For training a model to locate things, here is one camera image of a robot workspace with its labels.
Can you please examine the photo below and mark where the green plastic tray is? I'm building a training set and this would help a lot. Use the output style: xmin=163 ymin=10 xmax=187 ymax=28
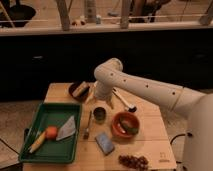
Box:
xmin=19 ymin=103 xmax=81 ymax=163

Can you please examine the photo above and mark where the black cable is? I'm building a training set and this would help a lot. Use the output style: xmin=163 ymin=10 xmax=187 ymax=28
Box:
xmin=169 ymin=132 xmax=194 ymax=171

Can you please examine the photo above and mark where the green item in bowl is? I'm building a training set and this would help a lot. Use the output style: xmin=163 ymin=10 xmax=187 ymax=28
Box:
xmin=120 ymin=121 xmax=138 ymax=135

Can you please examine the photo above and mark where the metal fork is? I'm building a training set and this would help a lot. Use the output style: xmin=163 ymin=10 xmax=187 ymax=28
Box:
xmin=83 ymin=111 xmax=92 ymax=140

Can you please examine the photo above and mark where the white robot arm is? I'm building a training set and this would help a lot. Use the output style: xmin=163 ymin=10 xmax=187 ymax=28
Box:
xmin=94 ymin=58 xmax=213 ymax=171

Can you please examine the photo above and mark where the blue sponge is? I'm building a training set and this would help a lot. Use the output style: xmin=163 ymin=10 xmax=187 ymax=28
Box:
xmin=95 ymin=132 xmax=115 ymax=155

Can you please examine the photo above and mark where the orange fruit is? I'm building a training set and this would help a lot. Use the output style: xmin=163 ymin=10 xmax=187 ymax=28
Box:
xmin=45 ymin=126 xmax=58 ymax=140

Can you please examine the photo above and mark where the bunch of dark grapes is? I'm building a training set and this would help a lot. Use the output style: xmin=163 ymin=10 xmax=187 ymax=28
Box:
xmin=118 ymin=155 xmax=149 ymax=171

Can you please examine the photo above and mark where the orange bowl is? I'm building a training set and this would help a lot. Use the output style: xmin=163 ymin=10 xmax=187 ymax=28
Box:
xmin=111 ymin=112 xmax=140 ymax=139

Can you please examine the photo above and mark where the green plastic cup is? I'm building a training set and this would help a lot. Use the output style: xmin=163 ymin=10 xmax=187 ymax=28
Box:
xmin=93 ymin=107 xmax=106 ymax=122

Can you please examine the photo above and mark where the wooden table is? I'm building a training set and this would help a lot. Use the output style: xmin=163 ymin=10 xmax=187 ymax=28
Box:
xmin=23 ymin=89 xmax=176 ymax=171

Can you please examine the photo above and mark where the grey folded cloth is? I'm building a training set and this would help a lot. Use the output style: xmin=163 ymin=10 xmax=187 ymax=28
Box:
xmin=56 ymin=116 xmax=76 ymax=141

